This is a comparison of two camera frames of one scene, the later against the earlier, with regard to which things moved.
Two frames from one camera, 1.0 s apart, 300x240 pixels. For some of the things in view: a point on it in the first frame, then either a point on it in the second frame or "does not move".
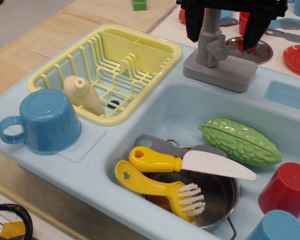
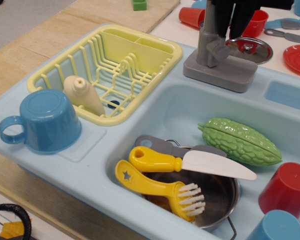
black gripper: (265, 11) -> (255, 4)
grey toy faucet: (210, 63) does not move
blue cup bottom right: (277, 224) does not move
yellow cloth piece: (13, 229) does not move
